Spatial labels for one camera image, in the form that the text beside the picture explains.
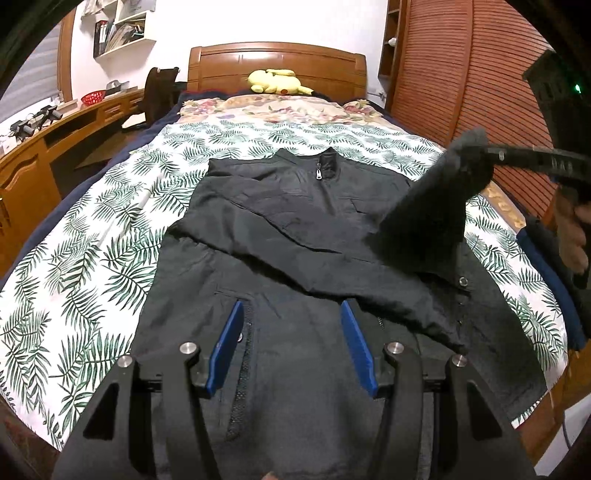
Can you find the dark wooden chair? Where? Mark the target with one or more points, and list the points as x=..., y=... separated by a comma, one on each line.
x=160, y=95

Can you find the black jacket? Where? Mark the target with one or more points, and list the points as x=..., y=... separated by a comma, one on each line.
x=291, y=238

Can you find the red basket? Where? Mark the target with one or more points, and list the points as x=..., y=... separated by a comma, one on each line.
x=93, y=98

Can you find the white wall shelf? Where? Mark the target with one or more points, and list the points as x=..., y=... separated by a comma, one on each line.
x=118, y=24

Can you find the wooden desk cabinet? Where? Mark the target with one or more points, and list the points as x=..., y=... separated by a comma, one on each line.
x=28, y=188

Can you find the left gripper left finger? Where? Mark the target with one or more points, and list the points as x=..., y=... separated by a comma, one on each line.
x=147, y=411

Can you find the black dumbbells on desk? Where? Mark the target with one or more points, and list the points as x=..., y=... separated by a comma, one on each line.
x=22, y=130

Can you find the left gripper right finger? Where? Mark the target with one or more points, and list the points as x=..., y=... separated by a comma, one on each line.
x=472, y=436

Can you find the floral pillow cover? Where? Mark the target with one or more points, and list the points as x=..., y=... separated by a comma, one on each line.
x=275, y=109

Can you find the yellow plush toy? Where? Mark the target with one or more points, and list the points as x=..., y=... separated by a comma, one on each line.
x=280, y=82

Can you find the person right hand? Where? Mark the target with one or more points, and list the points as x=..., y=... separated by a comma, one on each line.
x=571, y=219

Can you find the window roller blind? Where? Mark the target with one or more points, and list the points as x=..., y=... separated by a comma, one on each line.
x=36, y=80

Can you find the wooden louvered wardrobe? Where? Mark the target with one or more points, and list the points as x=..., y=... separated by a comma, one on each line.
x=457, y=65

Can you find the palm leaf bedspread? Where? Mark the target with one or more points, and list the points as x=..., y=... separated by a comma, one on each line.
x=71, y=306

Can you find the wooden headboard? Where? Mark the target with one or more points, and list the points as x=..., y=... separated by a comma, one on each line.
x=337, y=74

